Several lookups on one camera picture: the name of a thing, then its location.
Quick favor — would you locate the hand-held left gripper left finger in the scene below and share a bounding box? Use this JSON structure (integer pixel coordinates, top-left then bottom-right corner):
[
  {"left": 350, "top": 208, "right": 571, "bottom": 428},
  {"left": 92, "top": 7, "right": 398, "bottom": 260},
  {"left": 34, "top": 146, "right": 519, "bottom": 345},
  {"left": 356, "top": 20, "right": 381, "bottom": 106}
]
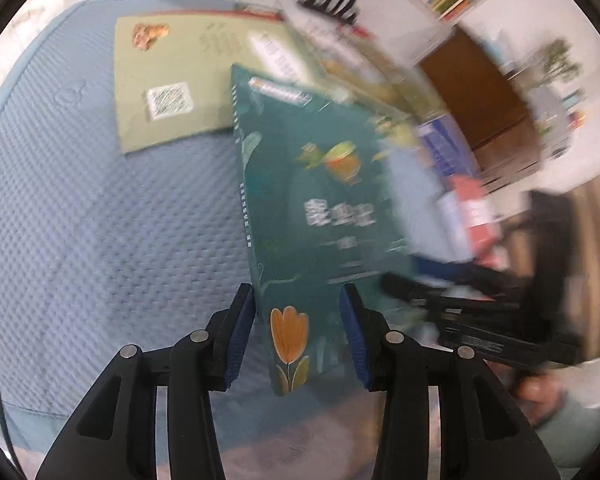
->
[{"left": 35, "top": 282, "right": 255, "bottom": 480}]

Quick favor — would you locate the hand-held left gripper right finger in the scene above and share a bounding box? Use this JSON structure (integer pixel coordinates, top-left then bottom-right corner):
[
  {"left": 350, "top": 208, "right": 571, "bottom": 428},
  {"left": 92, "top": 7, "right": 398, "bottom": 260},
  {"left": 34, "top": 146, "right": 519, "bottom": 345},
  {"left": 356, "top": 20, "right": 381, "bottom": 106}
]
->
[{"left": 340, "top": 282, "right": 563, "bottom": 480}]

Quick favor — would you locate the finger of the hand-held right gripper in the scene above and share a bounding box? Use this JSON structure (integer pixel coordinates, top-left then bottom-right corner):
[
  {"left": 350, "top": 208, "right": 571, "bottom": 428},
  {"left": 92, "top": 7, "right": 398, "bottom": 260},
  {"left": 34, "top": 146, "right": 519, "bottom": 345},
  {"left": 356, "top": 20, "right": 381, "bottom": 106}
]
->
[
  {"left": 415, "top": 256, "right": 529, "bottom": 292},
  {"left": 380, "top": 271, "right": 453, "bottom": 313}
]

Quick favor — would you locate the red book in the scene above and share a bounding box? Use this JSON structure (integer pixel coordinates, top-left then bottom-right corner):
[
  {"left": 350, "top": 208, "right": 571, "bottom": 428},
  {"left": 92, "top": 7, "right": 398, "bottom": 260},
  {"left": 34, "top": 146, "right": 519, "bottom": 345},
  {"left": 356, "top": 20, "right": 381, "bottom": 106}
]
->
[{"left": 450, "top": 175, "right": 505, "bottom": 261}]

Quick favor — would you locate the dark teal book with tulip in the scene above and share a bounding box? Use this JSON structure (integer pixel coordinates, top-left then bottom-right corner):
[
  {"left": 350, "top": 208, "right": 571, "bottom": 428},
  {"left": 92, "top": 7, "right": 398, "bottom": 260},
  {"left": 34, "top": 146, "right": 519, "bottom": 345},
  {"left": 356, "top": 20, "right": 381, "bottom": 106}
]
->
[{"left": 230, "top": 64, "right": 421, "bottom": 398}]

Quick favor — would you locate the tan book with animal drawing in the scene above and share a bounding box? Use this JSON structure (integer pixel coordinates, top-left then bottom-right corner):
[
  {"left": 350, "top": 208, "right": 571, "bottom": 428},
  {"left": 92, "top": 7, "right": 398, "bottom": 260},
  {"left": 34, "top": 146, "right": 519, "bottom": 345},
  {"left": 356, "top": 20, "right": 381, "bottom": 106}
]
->
[{"left": 114, "top": 10, "right": 325, "bottom": 156}]

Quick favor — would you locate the person's right hand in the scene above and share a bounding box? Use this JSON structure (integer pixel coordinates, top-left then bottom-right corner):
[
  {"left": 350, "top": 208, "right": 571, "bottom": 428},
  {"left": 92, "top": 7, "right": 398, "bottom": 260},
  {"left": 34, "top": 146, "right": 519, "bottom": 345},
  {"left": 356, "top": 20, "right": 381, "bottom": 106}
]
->
[{"left": 510, "top": 371, "right": 560, "bottom": 411}]

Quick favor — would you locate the blue book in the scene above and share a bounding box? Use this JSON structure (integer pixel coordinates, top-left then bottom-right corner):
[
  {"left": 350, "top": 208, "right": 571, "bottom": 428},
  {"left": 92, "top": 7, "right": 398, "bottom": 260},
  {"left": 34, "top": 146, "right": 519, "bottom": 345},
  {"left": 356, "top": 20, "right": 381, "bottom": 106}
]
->
[{"left": 415, "top": 115, "right": 480, "bottom": 196}]

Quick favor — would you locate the light blue quilted mat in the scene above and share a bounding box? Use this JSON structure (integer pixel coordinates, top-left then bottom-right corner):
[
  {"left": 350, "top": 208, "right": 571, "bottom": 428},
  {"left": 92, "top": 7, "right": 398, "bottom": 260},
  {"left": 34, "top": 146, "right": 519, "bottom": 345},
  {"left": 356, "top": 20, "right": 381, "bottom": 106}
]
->
[{"left": 0, "top": 0, "right": 480, "bottom": 480}]

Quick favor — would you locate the brown wooden cabinet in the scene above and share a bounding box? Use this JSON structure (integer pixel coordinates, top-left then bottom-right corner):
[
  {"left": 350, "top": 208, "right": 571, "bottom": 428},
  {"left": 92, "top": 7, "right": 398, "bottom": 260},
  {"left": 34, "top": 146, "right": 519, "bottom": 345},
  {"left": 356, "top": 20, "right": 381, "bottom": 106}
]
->
[{"left": 420, "top": 27, "right": 545, "bottom": 196}]

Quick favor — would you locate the potted plant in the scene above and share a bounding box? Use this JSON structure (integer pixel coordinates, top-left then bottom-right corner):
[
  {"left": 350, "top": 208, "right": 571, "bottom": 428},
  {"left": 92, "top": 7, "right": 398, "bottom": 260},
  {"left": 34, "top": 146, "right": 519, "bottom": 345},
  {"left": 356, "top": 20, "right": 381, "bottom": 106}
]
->
[{"left": 534, "top": 40, "right": 581, "bottom": 87}]

